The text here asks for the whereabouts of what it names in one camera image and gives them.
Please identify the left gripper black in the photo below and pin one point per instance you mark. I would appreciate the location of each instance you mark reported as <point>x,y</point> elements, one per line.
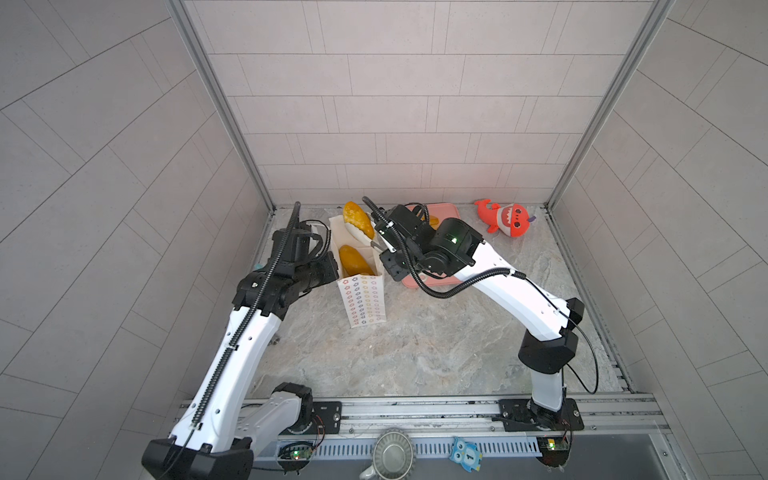
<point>329,270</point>

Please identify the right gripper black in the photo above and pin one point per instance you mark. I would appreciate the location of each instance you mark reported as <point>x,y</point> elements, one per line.
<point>390,267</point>

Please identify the small bread roll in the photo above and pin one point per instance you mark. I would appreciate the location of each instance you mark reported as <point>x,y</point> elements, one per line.
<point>354,214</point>

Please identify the long oval bread loaf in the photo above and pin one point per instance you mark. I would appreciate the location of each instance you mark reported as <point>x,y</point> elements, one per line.
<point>353,263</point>

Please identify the white printed paper bag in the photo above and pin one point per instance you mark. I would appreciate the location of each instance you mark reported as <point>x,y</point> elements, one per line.
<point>362,295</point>

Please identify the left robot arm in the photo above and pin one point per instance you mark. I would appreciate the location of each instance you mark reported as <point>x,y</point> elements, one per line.
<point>260,305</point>

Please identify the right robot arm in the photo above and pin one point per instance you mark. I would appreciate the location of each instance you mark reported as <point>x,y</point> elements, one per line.
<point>449,258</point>

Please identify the pink plastic tray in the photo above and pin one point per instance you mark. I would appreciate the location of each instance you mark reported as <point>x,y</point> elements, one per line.
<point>440,211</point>

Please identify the red shark plush toy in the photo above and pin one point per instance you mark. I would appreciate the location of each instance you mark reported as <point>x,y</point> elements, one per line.
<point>512,220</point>

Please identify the left circuit board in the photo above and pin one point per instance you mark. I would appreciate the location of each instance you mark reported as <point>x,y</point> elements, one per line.
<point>300,451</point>

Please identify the circuit board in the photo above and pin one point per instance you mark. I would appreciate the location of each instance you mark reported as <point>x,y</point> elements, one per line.
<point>300,451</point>
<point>554,451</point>

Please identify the metal fluted tart mould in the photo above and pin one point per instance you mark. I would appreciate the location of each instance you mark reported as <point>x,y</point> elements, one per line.
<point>393,457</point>

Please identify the blue owl figure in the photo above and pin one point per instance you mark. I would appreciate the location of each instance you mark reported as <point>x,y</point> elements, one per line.
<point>466,454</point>

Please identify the right circuit board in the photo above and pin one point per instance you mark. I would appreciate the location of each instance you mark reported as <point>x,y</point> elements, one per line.
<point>554,451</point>

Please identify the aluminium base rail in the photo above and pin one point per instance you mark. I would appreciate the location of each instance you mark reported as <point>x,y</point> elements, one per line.
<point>444,414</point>

